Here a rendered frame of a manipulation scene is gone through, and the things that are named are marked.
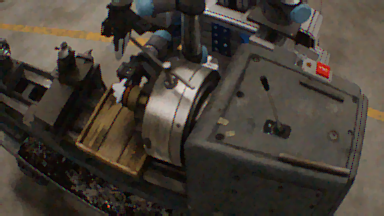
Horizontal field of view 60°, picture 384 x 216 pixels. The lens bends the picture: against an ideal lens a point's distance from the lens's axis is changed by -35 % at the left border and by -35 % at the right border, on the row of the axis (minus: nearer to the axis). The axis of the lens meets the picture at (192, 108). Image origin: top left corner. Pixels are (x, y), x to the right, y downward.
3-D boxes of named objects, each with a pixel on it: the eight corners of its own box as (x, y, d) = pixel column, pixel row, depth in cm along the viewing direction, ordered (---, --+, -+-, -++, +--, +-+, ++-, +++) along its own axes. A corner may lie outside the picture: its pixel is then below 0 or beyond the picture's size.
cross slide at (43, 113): (98, 63, 196) (97, 56, 192) (54, 132, 170) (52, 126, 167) (74, 57, 200) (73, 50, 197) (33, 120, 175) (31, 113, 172)
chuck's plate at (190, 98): (224, 105, 174) (217, 49, 147) (187, 181, 160) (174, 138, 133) (214, 102, 175) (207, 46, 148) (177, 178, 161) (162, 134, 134)
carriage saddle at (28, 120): (102, 73, 200) (101, 63, 195) (57, 148, 172) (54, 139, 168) (63, 61, 208) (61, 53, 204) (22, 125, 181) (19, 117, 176)
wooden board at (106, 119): (179, 108, 185) (179, 101, 182) (138, 180, 164) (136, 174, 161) (113, 87, 194) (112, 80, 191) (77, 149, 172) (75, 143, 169)
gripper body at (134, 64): (116, 86, 169) (133, 64, 176) (136, 93, 166) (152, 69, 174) (114, 71, 163) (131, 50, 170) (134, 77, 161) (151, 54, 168)
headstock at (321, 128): (350, 147, 167) (370, 87, 138) (321, 235, 139) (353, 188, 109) (238, 109, 184) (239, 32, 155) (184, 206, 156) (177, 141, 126)
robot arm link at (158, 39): (173, 45, 183) (173, 30, 177) (159, 63, 177) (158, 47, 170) (155, 41, 185) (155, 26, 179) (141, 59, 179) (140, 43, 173)
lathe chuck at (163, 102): (214, 102, 175) (207, 46, 148) (177, 178, 161) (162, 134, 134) (190, 95, 178) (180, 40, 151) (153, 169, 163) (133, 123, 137)
